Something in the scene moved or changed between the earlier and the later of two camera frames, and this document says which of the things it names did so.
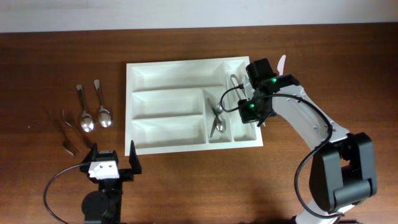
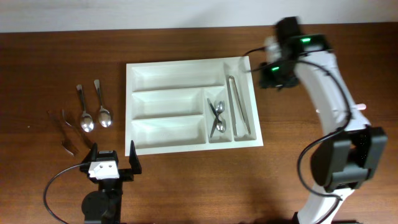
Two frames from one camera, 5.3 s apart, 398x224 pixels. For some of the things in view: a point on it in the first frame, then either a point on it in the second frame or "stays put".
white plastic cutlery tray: (183, 106) stays put
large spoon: (104, 116) stays put
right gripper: (247, 115) -> (268, 76)
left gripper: (127, 173) stays put
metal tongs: (239, 89) -> (240, 104)
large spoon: (87, 122) stays put
